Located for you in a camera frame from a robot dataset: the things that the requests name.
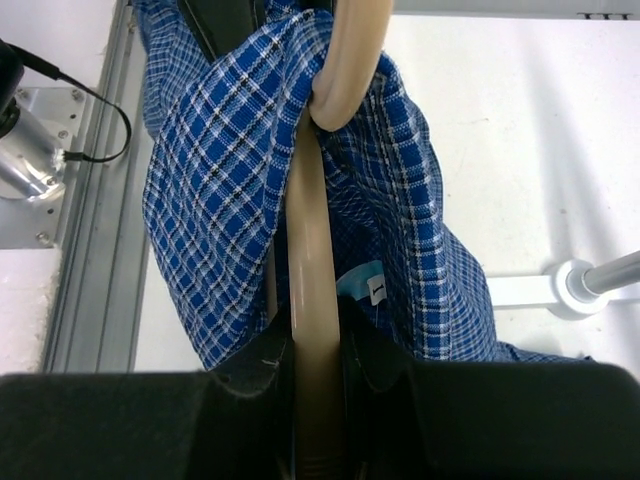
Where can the blue plaid shirt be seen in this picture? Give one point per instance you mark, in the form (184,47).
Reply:
(223,134)

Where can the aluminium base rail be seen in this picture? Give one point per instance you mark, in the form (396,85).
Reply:
(73,248)

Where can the metal clothes rack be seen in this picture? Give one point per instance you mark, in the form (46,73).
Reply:
(572,290)

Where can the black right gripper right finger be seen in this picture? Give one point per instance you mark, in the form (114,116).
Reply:
(414,419)

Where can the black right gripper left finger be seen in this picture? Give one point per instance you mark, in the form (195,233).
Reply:
(234,422)

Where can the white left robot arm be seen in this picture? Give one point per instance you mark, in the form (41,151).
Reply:
(20,115)

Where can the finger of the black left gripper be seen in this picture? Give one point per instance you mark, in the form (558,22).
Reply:
(220,26)

